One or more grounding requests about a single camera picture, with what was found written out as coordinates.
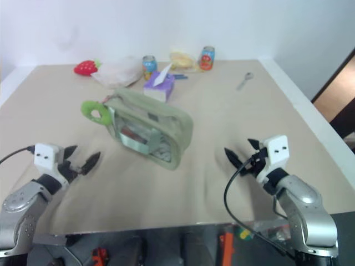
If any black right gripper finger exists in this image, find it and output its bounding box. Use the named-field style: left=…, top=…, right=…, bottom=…
left=224, top=147, right=241, bottom=168
left=247, top=138, right=261, bottom=152

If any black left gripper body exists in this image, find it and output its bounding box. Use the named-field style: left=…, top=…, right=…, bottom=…
left=57, top=154, right=84, bottom=184

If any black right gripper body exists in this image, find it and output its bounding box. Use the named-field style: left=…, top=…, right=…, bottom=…
left=239, top=147, right=269, bottom=178

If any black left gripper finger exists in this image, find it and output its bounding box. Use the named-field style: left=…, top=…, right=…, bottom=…
left=80, top=151, right=102, bottom=176
left=63, top=145, right=78, bottom=162

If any green clear zip pouch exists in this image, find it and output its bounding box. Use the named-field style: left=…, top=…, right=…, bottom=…
left=103, top=88, right=194, bottom=171

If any beige tablecloth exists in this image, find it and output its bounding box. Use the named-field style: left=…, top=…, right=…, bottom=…
left=0, top=59, right=355, bottom=236

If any silver metal spoon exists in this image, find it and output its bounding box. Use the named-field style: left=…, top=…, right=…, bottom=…
left=236, top=72, right=254, bottom=91

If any clear plastic bag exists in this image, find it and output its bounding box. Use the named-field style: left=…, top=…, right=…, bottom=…
left=249, top=221, right=291, bottom=245

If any red strawberry plush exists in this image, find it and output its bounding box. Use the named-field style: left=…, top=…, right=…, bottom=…
left=73, top=58, right=103, bottom=76

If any orange plastic object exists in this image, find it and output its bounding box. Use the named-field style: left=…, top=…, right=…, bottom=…
left=219, top=232, right=236, bottom=266

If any red orange toy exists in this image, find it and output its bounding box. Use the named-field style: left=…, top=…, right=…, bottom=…
left=92, top=247, right=109, bottom=263

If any white crumpled plastic bag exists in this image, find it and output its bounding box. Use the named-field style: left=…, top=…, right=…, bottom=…
left=90, top=55, right=143, bottom=89

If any red tomato drink can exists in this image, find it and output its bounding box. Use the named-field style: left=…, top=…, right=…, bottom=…
left=198, top=45, right=216, bottom=71

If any brown wooden door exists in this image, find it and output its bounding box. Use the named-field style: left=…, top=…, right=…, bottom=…
left=311, top=47, right=355, bottom=139

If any purple tissue box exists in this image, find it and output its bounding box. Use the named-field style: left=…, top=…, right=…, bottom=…
left=143, top=62, right=176, bottom=102

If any yellow snack bag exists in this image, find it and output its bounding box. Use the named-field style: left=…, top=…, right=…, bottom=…
left=169, top=47, right=198, bottom=73

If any blue yellow drink can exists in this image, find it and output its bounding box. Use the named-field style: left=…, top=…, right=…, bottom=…
left=142, top=55, right=158, bottom=81

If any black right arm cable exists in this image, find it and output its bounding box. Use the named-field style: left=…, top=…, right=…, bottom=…
left=224, top=154, right=296, bottom=260

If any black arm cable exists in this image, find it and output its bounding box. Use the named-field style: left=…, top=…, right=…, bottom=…
left=0, top=146, right=36, bottom=165
left=224, top=154, right=296, bottom=260

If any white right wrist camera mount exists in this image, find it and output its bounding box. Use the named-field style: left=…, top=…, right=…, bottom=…
left=255, top=135, right=289, bottom=184

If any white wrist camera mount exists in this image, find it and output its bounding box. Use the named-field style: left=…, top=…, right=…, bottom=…
left=255, top=135, right=289, bottom=184
left=33, top=142, right=69, bottom=190

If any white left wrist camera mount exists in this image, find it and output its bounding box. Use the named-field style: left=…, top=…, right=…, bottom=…
left=33, top=142, right=69, bottom=190

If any fuzzy green ring charm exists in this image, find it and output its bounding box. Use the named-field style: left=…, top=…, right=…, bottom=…
left=80, top=100, right=112, bottom=127

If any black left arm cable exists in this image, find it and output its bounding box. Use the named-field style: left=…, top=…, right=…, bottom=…
left=0, top=146, right=36, bottom=165

